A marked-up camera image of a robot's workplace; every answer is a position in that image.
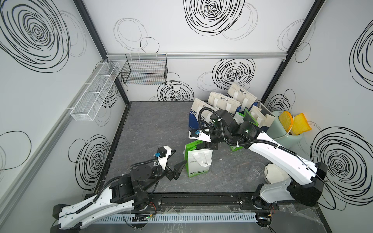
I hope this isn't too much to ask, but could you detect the green white bag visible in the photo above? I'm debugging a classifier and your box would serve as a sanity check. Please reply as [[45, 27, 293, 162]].
[[229, 108, 259, 152], [184, 140, 213, 178]]

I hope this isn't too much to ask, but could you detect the blue beige bag first row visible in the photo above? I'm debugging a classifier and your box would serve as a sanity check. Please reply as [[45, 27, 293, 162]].
[[188, 97, 218, 130]]

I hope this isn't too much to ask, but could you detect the blue beige takeout bag front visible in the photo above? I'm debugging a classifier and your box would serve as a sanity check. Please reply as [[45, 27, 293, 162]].
[[249, 102, 275, 128]]

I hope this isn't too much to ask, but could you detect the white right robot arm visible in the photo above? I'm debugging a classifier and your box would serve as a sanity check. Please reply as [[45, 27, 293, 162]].
[[197, 107, 328, 209]]

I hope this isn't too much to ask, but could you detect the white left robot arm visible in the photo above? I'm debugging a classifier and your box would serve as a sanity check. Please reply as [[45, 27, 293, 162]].
[[50, 146, 187, 233]]

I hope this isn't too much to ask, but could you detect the blue beige bag middle row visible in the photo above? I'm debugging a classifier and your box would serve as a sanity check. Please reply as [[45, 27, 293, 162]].
[[208, 92, 241, 114]]

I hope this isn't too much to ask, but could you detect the blue beige bag back row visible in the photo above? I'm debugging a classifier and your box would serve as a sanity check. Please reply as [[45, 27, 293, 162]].
[[227, 83, 257, 111]]

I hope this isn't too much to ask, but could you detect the clear wine glass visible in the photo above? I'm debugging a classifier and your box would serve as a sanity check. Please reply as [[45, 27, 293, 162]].
[[248, 162, 266, 180]]

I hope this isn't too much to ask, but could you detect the white scalloped plate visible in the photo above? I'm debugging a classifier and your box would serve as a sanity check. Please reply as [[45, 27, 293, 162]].
[[264, 164, 290, 184]]

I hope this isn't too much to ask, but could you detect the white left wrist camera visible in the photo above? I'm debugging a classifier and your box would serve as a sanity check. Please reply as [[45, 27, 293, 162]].
[[154, 146, 172, 171]]

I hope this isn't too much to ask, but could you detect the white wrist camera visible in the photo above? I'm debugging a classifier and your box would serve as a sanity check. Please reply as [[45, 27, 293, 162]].
[[188, 129, 211, 142], [154, 146, 172, 171]]

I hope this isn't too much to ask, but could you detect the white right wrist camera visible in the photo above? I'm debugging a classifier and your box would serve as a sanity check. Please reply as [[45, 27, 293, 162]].
[[188, 129, 211, 142]]

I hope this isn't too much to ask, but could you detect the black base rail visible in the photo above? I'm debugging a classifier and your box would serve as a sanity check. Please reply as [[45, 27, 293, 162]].
[[139, 192, 317, 212]]

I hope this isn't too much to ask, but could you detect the grey slotted cable duct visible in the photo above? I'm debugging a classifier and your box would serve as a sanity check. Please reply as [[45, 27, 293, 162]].
[[96, 213, 257, 225]]

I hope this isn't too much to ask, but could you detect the black wire basket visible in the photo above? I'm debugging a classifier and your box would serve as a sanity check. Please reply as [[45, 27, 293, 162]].
[[120, 53, 168, 85]]

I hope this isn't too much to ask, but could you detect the white wire shelf basket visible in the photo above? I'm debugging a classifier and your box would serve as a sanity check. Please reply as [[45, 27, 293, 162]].
[[71, 61, 120, 121]]

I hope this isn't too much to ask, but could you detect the aluminium wall rail back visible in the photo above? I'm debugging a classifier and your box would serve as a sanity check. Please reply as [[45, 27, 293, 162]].
[[107, 52, 288, 60]]

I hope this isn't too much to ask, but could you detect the aluminium wall rail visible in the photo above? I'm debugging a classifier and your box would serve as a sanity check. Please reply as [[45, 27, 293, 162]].
[[107, 52, 288, 60], [1, 59, 108, 224]]

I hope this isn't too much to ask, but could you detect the aluminium wall rail left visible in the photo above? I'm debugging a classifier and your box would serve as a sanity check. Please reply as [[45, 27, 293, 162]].
[[1, 59, 108, 224]]

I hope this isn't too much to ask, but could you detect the black corner frame post right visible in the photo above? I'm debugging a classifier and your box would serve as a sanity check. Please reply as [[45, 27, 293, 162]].
[[260, 0, 325, 103]]

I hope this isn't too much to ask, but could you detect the black corner frame post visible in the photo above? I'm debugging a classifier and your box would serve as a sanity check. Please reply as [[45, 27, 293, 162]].
[[260, 0, 325, 103], [73, 0, 130, 106]]

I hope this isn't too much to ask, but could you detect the black corner frame post left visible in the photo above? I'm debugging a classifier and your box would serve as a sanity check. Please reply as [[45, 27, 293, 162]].
[[73, 0, 130, 106]]

